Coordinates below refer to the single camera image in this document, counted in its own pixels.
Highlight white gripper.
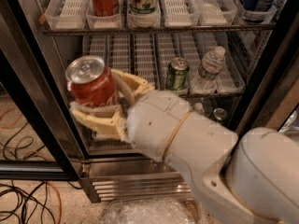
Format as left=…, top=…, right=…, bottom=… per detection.
left=70, top=69, right=192, bottom=161

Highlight red coca-cola can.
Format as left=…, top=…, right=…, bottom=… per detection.
left=65, top=55, right=119, bottom=107
left=92, top=0, right=120, bottom=17

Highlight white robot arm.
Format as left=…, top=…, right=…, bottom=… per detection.
left=66, top=68, right=299, bottom=224

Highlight green can middle shelf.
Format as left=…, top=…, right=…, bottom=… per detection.
left=165, top=57, right=190, bottom=94

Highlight green can shelf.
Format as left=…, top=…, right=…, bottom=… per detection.
left=165, top=57, right=190, bottom=94
left=213, top=108, right=228, bottom=122

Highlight clear water bottle bottom shelf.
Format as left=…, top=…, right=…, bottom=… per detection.
left=193, top=103, right=205, bottom=115

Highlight clear water bottle shelf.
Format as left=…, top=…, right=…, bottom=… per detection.
left=191, top=46, right=225, bottom=94
left=193, top=103, right=205, bottom=115

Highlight green can bottom shelf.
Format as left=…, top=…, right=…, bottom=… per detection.
left=213, top=108, right=228, bottom=122

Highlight clear water bottle middle shelf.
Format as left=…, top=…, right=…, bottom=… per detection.
left=191, top=46, right=225, bottom=94

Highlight white 7up can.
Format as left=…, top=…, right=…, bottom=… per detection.
left=127, top=0, right=159, bottom=16

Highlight stainless steel fridge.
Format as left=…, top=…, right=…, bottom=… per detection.
left=1, top=0, right=299, bottom=204

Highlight clear plastic bin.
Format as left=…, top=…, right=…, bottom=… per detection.
left=101, top=197, right=201, bottom=224

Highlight black floor cables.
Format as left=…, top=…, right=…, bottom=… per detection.
left=0, top=121, right=83, bottom=224

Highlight orange floor cable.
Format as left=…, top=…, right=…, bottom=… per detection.
left=0, top=105, right=64, bottom=224

